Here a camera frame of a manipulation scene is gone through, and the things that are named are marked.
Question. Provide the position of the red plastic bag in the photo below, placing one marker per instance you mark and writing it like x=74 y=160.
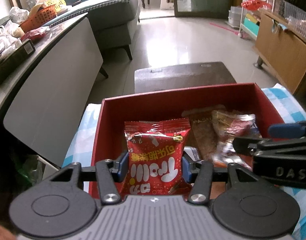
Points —
x=254 y=5

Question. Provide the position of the orange plastic basket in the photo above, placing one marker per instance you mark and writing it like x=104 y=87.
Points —
x=41 y=14

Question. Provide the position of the white metal shelf rack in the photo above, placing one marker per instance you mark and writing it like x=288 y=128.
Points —
x=251 y=16

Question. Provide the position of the black box on counter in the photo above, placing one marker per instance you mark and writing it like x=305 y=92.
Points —
x=15 y=59

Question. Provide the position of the wooden cabinet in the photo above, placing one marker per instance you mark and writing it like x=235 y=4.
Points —
x=283 y=51

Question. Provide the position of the red cardboard box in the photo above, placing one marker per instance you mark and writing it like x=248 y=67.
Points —
x=109 y=141

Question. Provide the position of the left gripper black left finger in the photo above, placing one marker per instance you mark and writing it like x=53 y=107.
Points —
x=65 y=184

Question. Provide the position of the silver brown snack packet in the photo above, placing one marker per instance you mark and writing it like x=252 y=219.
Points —
x=228 y=126

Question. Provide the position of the white side table panel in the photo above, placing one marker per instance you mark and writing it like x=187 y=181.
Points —
x=47 y=109

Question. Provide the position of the red spicy strip snack bag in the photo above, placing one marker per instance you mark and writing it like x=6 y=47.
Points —
x=173 y=127

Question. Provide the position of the blue white checkered tablecloth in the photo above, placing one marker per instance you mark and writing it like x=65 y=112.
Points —
x=81 y=147

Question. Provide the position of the grey sofa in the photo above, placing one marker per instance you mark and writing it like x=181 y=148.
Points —
x=113 y=22

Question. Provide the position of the clear brown jerky packet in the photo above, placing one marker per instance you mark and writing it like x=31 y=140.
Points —
x=202 y=135

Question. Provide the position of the red cola candy bag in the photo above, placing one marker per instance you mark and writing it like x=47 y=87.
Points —
x=155 y=163

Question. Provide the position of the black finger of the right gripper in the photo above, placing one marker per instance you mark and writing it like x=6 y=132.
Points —
x=293 y=130
x=256 y=146

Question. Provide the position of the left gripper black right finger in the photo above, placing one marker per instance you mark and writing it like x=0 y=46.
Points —
x=203 y=173

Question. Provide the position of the dark grey stool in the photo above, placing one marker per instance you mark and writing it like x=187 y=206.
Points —
x=182 y=76

